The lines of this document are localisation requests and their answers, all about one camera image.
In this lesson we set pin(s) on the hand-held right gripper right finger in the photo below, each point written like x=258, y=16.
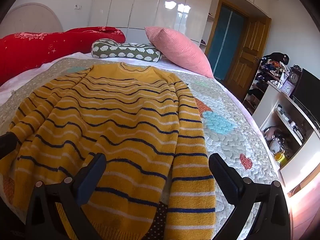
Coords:
x=225, y=175

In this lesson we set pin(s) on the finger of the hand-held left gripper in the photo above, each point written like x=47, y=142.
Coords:
x=6, y=145

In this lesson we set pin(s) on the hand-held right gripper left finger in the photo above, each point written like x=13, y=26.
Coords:
x=88, y=180

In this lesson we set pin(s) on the yellow striped knit sweater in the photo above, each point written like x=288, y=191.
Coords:
x=125, y=120

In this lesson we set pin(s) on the yellow jar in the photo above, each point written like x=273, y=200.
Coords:
x=279, y=156

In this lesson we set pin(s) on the white television cabinet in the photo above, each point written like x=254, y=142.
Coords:
x=265, y=105

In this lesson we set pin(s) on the red patterned duvet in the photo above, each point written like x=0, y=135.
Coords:
x=37, y=50

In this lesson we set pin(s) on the small white alarm clock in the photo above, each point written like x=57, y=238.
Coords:
x=287, y=88

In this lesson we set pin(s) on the cluttered storage rack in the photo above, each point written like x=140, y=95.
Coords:
x=265, y=75

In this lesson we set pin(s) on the black television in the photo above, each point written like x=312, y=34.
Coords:
x=308, y=92

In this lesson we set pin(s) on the ornate dark mantel clock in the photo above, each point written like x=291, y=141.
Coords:
x=294, y=76

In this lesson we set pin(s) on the wooden door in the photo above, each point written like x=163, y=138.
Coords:
x=250, y=55

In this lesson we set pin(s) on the pale round headboard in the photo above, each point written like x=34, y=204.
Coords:
x=32, y=17

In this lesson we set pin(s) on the pink ribbed pillow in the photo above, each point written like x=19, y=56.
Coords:
x=180, y=50

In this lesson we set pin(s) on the teal door curtain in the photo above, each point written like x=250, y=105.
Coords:
x=225, y=40

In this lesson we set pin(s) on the grey polka-dot pillow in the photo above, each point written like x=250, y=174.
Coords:
x=130, y=51

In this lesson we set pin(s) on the glossy white wardrobe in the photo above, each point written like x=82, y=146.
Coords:
x=155, y=5

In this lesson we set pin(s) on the white wall socket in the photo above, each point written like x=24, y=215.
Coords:
x=78, y=6

